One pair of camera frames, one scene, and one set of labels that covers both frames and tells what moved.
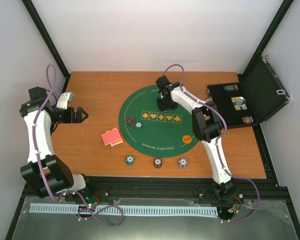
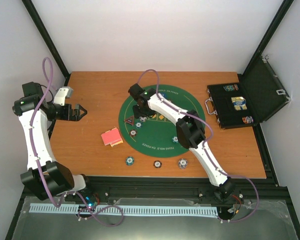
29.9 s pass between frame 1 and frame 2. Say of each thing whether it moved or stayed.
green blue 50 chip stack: stayed
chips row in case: stayed
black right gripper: moved
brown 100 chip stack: moved
